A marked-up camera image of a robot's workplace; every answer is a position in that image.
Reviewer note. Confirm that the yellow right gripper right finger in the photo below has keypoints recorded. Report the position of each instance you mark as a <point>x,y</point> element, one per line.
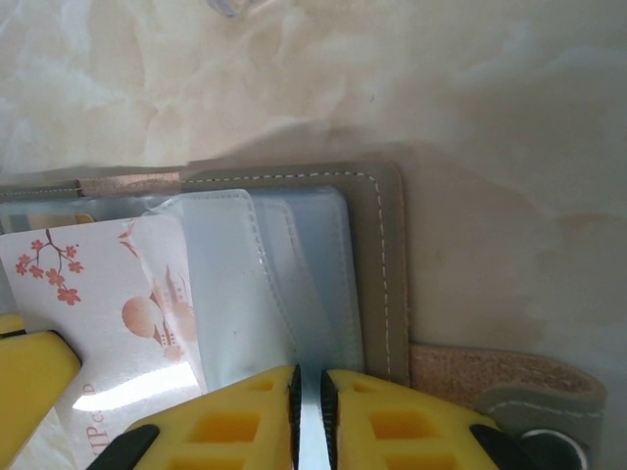
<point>406,431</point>

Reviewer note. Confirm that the white blossom print card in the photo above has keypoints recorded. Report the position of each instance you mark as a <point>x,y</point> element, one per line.
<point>98,303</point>

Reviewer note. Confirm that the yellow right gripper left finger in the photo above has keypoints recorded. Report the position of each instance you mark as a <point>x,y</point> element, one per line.
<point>225,431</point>

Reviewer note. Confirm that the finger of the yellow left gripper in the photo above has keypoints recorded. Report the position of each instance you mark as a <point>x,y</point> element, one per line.
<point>34,377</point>

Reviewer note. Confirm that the grey leather card holder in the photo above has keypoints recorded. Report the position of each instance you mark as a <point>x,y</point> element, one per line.
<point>392,220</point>

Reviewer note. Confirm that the gold credit card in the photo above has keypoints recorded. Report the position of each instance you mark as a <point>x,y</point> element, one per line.
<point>63,220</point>

